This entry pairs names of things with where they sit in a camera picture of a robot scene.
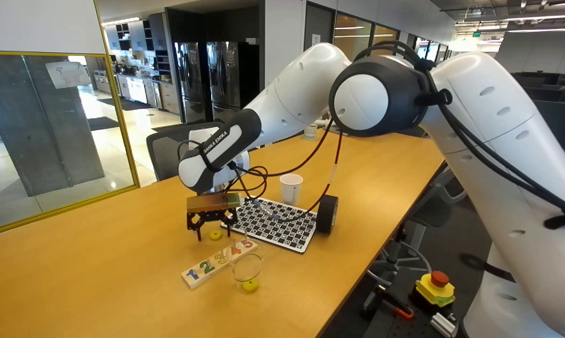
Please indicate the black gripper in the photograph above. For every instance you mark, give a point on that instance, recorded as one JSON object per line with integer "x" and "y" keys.
{"x": 211, "y": 218}

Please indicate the yellow disc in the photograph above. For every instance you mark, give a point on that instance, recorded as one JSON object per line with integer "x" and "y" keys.
{"x": 215, "y": 235}
{"x": 249, "y": 285}

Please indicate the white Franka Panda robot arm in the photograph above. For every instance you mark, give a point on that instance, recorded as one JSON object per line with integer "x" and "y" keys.
{"x": 481, "y": 124}

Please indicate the clear plastic cup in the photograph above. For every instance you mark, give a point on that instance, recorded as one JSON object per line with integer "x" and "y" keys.
{"x": 249, "y": 268}

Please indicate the white paper cup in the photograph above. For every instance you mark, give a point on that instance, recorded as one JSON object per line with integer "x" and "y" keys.
{"x": 290, "y": 188}

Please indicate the wooden number peg board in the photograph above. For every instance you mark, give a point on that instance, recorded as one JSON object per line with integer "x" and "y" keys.
{"x": 207, "y": 265}

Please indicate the black white checkerboard marker board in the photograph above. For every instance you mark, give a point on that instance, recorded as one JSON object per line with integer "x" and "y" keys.
{"x": 282, "y": 227}

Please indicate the dark grey office chair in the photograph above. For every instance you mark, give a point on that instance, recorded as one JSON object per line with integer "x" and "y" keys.
{"x": 162, "y": 152}

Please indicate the black tape roll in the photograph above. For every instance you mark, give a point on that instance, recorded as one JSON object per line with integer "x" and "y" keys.
{"x": 327, "y": 214}

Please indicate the stainless steel refrigerator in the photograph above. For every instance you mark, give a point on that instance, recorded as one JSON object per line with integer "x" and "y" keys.
{"x": 224, "y": 81}
{"x": 190, "y": 81}

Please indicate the black office chair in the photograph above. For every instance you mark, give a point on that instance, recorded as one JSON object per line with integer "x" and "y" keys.
{"x": 442, "y": 207}

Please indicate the yellow red emergency stop button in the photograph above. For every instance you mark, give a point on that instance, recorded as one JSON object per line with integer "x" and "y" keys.
{"x": 436, "y": 291}

